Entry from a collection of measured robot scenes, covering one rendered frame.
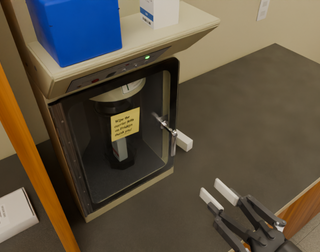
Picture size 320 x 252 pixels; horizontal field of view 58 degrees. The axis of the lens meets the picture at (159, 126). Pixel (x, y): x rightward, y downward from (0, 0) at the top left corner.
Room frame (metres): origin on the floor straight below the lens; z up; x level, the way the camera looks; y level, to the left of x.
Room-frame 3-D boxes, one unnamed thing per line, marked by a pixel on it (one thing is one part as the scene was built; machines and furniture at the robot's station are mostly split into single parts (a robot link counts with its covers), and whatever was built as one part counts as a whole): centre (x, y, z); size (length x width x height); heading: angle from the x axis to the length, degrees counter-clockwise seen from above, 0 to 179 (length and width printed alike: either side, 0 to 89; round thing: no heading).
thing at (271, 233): (0.33, -0.21, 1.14); 0.11 x 0.01 x 0.04; 23
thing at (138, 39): (0.47, 0.05, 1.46); 0.32 x 0.12 x 0.10; 126
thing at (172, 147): (0.55, -0.03, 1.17); 0.05 x 0.03 x 0.10; 35
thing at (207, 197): (0.37, -0.12, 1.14); 0.07 x 0.01 x 0.03; 36
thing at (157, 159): (0.51, 0.08, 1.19); 0.30 x 0.01 x 0.40; 125
